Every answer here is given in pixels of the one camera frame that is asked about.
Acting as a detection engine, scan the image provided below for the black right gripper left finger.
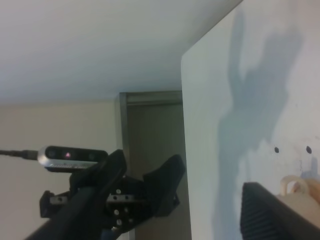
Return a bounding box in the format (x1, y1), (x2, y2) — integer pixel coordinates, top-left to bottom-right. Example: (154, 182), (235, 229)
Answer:
(28, 149), (127, 240)

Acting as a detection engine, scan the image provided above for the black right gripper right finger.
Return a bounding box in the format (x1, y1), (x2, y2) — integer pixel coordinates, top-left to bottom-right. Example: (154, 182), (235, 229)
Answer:
(240, 182), (320, 240)

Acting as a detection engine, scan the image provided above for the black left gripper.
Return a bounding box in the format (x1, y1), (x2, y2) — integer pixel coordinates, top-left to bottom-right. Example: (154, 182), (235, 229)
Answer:
(39, 154), (186, 240)

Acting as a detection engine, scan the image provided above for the white teacup far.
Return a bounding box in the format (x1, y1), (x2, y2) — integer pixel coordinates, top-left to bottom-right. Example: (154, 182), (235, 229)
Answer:
(279, 175), (320, 202)

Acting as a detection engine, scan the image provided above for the grey door frame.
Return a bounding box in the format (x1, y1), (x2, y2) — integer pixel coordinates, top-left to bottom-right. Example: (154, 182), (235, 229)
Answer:
(115, 90), (192, 240)

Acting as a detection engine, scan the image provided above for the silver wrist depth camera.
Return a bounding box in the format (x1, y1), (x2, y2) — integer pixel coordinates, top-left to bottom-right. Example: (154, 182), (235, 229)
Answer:
(37, 145), (108, 173)

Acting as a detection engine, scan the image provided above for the black camera cable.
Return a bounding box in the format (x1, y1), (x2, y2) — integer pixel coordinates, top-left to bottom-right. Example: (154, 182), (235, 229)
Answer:
(0, 149), (40, 160)

